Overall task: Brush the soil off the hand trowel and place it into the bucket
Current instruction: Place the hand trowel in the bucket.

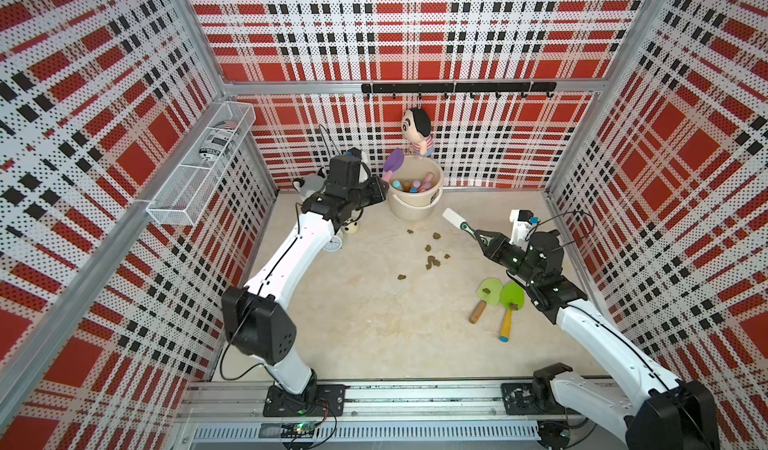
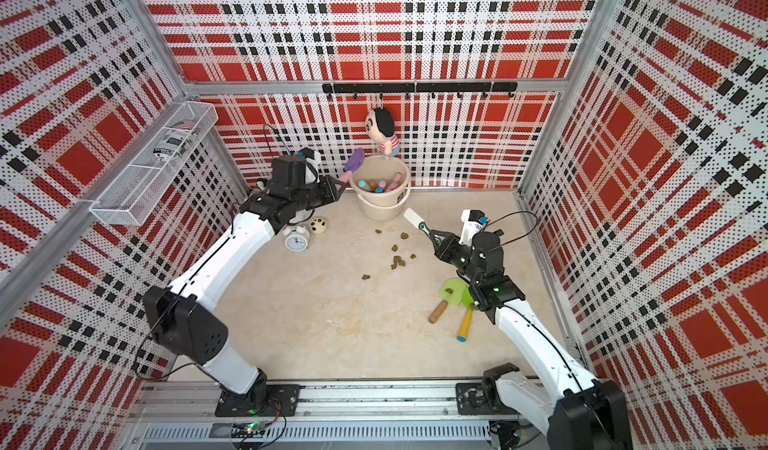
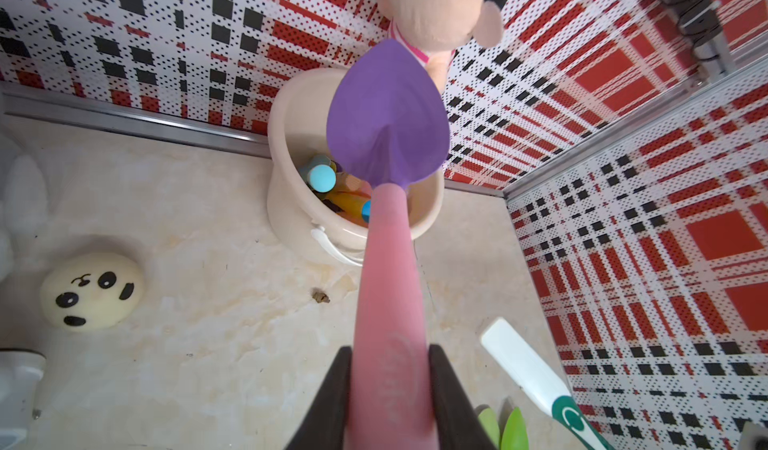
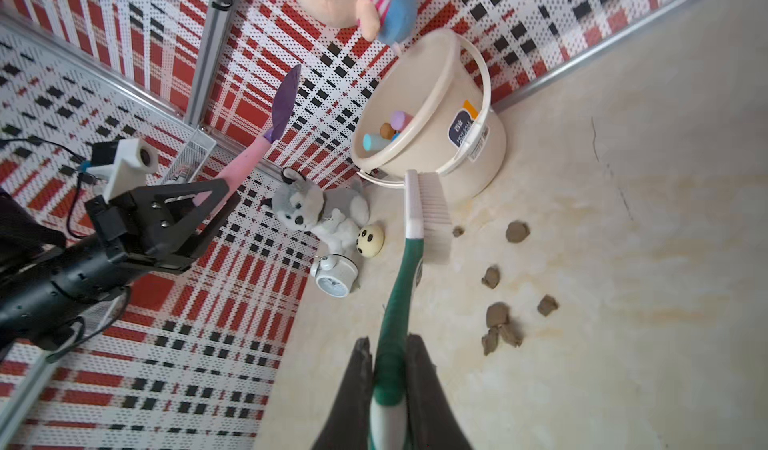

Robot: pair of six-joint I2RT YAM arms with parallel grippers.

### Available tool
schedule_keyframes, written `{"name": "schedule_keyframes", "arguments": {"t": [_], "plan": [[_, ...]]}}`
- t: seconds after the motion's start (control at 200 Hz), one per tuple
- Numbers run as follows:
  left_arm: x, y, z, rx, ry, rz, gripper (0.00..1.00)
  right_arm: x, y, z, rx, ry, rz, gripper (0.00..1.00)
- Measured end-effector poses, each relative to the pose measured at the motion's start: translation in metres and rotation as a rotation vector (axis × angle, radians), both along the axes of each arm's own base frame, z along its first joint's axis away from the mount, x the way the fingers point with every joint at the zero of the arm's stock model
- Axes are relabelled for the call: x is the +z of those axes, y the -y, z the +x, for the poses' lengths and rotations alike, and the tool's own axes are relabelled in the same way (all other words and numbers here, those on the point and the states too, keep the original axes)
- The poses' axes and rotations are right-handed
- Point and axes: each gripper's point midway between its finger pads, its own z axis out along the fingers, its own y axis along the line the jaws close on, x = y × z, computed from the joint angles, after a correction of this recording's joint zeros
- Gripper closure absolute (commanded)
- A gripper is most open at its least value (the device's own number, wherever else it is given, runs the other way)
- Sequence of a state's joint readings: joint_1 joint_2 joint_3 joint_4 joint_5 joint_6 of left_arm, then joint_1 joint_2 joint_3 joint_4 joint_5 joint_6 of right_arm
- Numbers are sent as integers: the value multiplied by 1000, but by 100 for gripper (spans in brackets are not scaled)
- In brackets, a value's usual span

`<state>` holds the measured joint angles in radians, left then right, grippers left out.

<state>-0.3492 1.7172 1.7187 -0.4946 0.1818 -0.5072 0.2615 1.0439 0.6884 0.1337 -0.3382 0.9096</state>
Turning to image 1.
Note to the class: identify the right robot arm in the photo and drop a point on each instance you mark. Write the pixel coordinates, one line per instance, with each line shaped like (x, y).
(656, 409)

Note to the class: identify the purple square trowel pink handle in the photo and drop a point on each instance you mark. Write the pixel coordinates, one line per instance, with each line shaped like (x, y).
(427, 183)

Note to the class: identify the black hook rail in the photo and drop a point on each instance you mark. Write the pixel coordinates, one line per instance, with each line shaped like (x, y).
(523, 87)

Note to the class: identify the panda face squishy ball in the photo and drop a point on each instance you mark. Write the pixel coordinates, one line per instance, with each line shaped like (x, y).
(351, 227)

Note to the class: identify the white brush green handle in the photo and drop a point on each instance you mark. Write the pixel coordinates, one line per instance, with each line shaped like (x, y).
(458, 221)

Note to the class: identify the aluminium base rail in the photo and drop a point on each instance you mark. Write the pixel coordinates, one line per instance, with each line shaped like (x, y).
(384, 414)

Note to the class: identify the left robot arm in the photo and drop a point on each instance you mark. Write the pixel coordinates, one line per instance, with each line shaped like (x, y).
(256, 320)

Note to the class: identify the can in shelf basket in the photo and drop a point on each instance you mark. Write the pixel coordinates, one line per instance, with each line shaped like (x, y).
(217, 140)

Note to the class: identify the beige plastic bucket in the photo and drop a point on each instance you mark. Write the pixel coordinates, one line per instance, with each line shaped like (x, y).
(415, 206)

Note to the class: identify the grey white husky plush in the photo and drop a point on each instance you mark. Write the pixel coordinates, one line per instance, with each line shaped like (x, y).
(308, 185)

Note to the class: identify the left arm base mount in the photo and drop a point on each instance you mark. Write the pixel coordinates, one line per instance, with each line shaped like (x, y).
(317, 400)

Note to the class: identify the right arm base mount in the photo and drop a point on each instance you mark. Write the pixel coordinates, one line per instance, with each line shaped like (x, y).
(534, 397)

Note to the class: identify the green circuit board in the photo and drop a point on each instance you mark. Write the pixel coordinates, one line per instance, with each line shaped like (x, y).
(287, 431)

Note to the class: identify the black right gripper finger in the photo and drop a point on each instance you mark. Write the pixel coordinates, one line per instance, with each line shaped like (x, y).
(482, 242)
(479, 233)

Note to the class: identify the white alarm clock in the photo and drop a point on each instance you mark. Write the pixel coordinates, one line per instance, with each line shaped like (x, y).
(334, 244)

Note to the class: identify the purple pointed trowel row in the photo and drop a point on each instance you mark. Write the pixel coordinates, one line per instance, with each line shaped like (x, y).
(393, 162)

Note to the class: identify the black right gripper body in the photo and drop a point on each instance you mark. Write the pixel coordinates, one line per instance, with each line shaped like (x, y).
(512, 258)

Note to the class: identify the green trowel yellow handle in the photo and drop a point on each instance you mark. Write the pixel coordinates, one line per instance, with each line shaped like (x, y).
(512, 298)

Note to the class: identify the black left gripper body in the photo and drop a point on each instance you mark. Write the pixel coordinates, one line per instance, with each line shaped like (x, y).
(366, 194)

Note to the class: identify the doll with black hat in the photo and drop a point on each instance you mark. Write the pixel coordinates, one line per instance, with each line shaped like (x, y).
(417, 130)

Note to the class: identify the light green trowel wooden handle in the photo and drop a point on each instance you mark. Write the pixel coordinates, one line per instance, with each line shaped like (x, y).
(488, 293)

